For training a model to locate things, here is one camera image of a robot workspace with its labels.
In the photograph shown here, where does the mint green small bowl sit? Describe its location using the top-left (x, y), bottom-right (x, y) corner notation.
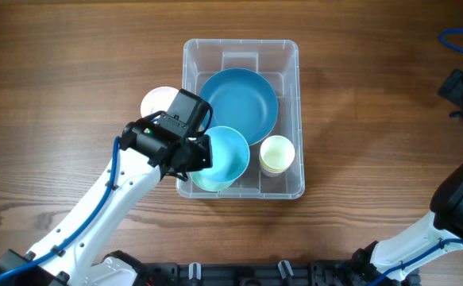
top-left (190, 171), bottom-right (237, 191)

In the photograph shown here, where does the light blue small bowl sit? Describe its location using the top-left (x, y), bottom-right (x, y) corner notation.
top-left (202, 126), bottom-right (250, 178)

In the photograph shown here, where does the pale pink small bowl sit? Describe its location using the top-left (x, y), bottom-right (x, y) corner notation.
top-left (141, 87), bottom-right (179, 118)

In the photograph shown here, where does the dark blue bowl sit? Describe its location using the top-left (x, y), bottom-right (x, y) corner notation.
top-left (199, 68), bottom-right (279, 145)

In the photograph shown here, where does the pink plastic cup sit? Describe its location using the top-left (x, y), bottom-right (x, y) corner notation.
top-left (260, 166), bottom-right (284, 177)

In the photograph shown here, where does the cream plastic cup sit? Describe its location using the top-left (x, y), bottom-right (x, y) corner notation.
top-left (259, 135), bottom-right (295, 168)

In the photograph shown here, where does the clear plastic storage container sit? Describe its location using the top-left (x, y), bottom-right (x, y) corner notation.
top-left (176, 39), bottom-right (305, 199)

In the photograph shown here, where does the yellow plastic cup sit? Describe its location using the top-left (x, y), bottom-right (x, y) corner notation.
top-left (260, 157), bottom-right (290, 174)

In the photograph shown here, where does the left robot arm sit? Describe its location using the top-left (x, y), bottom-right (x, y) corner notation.
top-left (0, 89), bottom-right (213, 285)

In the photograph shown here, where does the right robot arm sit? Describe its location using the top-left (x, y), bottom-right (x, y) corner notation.
top-left (349, 69), bottom-right (463, 285)

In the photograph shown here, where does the right blue cable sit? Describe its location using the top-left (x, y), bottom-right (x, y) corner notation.
top-left (438, 28), bottom-right (463, 64)

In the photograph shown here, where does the blue cable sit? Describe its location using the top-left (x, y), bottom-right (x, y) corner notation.
top-left (438, 28), bottom-right (463, 64)
top-left (0, 136), bottom-right (122, 286)

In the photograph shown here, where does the left blue cable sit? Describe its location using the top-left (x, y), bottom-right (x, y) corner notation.
top-left (0, 136), bottom-right (122, 286)

